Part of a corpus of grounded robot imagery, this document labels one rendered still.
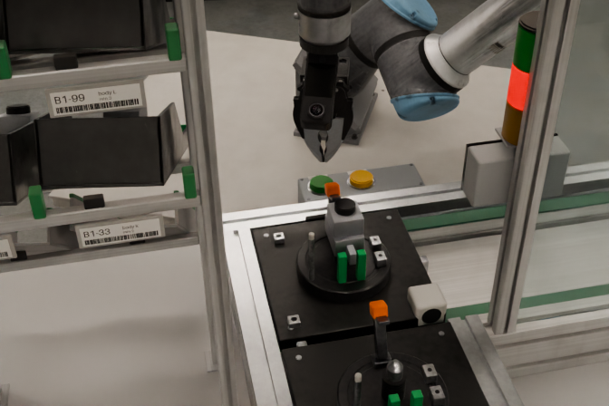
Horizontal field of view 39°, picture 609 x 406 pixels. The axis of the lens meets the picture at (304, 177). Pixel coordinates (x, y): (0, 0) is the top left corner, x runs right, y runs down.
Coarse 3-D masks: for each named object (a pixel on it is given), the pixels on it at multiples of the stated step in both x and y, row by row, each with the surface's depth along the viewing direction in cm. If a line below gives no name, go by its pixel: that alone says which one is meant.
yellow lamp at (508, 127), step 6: (510, 108) 102; (504, 114) 104; (510, 114) 102; (516, 114) 101; (522, 114) 101; (504, 120) 104; (510, 120) 102; (516, 120) 102; (504, 126) 104; (510, 126) 103; (516, 126) 102; (504, 132) 104; (510, 132) 103; (516, 132) 102; (504, 138) 104; (510, 138) 103; (516, 138) 103; (516, 144) 103
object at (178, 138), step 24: (48, 120) 89; (72, 120) 89; (96, 120) 89; (120, 120) 89; (144, 120) 89; (168, 120) 95; (48, 144) 89; (72, 144) 89; (96, 144) 89; (120, 144) 90; (144, 144) 90; (168, 144) 94; (48, 168) 90; (72, 168) 90; (96, 168) 90; (120, 168) 90; (144, 168) 90; (168, 168) 94
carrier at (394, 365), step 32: (288, 352) 116; (320, 352) 116; (352, 352) 116; (416, 352) 116; (448, 352) 116; (288, 384) 113; (320, 384) 112; (352, 384) 109; (384, 384) 105; (416, 384) 109; (448, 384) 111
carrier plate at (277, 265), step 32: (320, 224) 137; (384, 224) 137; (256, 256) 134; (288, 256) 131; (416, 256) 131; (288, 288) 126; (384, 288) 126; (320, 320) 121; (352, 320) 121; (416, 320) 121
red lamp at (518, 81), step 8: (512, 64) 100; (512, 72) 100; (520, 72) 98; (512, 80) 100; (520, 80) 98; (512, 88) 100; (520, 88) 99; (512, 96) 101; (520, 96) 100; (512, 104) 101; (520, 104) 100
